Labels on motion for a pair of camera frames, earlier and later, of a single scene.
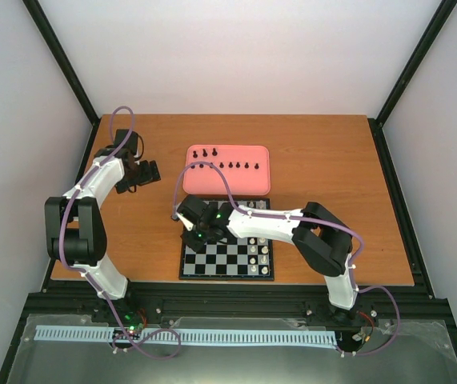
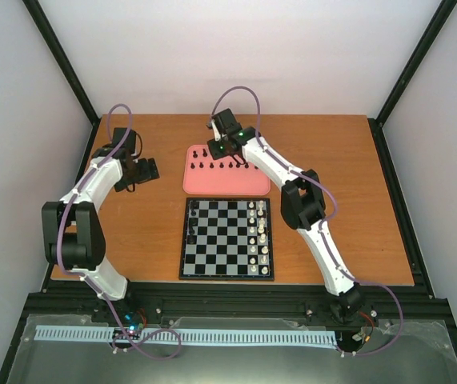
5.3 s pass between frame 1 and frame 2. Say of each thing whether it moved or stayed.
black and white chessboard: stayed
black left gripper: stayed
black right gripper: moved
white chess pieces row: stayed
